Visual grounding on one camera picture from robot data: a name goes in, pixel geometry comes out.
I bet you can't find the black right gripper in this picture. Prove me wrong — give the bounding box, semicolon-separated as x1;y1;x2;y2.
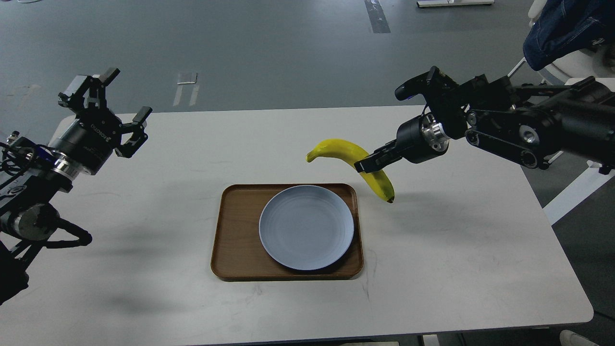
354;114;452;173

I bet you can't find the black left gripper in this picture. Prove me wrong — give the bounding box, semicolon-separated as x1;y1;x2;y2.
49;67;152;175

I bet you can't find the yellow banana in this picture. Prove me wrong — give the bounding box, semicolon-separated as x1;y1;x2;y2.
305;138;395;203

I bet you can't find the light blue round plate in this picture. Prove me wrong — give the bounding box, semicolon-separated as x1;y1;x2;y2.
258;185;355;271

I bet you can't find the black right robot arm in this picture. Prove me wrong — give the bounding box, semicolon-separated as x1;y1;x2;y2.
353;66;615;174

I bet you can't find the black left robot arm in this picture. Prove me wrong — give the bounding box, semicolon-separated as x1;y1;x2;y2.
0;68;152;302

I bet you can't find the brown wooden tray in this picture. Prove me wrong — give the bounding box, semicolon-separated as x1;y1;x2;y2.
210;183;363;281

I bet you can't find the white chair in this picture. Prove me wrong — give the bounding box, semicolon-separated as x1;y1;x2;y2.
508;43;615;85

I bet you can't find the blue denim jacket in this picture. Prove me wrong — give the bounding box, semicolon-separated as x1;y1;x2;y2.
522;0;615;72

